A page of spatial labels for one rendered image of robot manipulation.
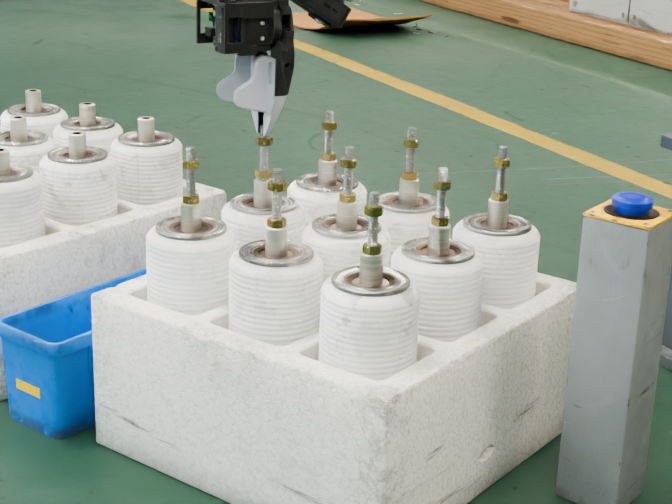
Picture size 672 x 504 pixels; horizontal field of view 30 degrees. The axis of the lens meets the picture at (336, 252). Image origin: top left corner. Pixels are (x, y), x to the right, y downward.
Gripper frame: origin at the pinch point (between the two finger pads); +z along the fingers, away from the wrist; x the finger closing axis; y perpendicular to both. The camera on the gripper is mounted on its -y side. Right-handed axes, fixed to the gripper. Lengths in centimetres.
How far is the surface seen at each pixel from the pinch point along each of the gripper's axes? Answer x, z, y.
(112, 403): 3.0, 28.7, 20.4
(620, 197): 34.9, 1.7, -20.1
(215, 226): 5.6, 9.3, 9.2
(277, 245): 16.4, 8.3, 7.6
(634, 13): -163, 23, -212
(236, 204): -0.7, 9.3, 3.6
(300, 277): 20.2, 10.5, 7.0
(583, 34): -177, 31, -206
